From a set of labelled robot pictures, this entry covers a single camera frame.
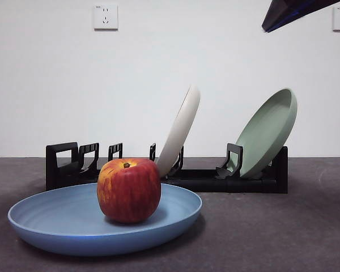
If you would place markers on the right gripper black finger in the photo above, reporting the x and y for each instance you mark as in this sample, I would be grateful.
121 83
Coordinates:
306 7
275 20

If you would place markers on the red yellow apple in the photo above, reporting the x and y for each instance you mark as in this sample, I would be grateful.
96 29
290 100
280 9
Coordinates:
130 192

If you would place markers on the blue plate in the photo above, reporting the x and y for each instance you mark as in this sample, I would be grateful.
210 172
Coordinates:
59 221

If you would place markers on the green plate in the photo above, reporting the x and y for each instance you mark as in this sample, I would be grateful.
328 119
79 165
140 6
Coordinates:
266 133

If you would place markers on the white plate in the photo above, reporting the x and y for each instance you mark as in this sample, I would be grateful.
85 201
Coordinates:
181 130

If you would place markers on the black plate rack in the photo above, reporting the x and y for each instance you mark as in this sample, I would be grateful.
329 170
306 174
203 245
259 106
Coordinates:
229 185

